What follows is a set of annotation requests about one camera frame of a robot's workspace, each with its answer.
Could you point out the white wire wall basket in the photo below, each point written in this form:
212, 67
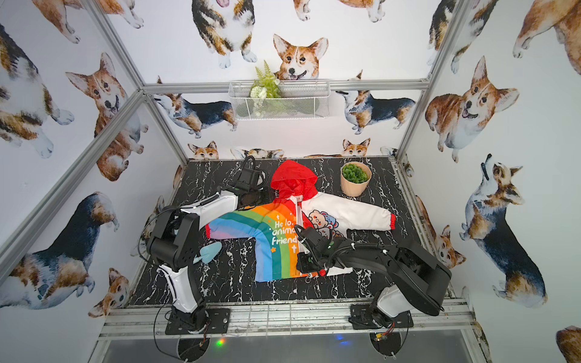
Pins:
300, 100

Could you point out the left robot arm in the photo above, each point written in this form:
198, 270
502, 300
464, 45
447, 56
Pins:
174, 243

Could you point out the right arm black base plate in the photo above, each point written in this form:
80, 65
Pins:
368, 317

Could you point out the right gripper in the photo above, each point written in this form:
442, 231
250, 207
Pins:
302, 265

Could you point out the rainbow hooded kids jacket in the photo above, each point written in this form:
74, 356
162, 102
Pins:
298, 202

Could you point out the artificial fern with white flower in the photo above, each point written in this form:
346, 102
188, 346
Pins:
266, 86

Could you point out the beige pot with green plant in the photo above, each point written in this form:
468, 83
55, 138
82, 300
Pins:
354, 178

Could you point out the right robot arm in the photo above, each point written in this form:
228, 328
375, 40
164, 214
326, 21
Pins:
420, 280

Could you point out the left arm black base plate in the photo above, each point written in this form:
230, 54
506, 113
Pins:
202, 320

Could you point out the aluminium front rail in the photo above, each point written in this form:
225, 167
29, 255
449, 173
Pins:
277, 318

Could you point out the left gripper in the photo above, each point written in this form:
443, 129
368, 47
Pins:
247, 180

